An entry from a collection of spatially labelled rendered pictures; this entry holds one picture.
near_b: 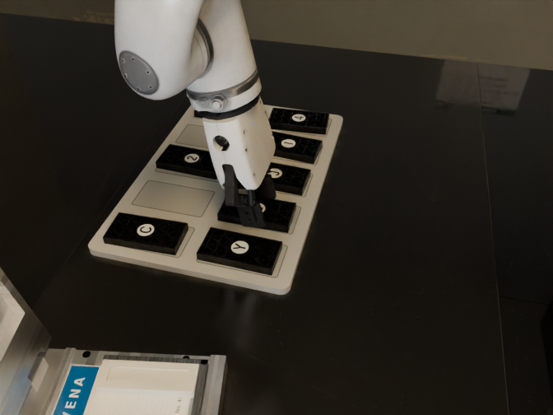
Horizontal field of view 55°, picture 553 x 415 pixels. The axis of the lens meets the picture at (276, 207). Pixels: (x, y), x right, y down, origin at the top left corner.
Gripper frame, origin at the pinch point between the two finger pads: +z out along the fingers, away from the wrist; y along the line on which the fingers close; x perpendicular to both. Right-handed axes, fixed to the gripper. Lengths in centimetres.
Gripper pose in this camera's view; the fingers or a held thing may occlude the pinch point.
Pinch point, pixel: (257, 201)
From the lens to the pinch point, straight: 71.4
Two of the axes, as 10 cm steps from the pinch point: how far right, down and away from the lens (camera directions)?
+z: 2.0, 7.6, 6.1
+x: -9.5, -0.1, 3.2
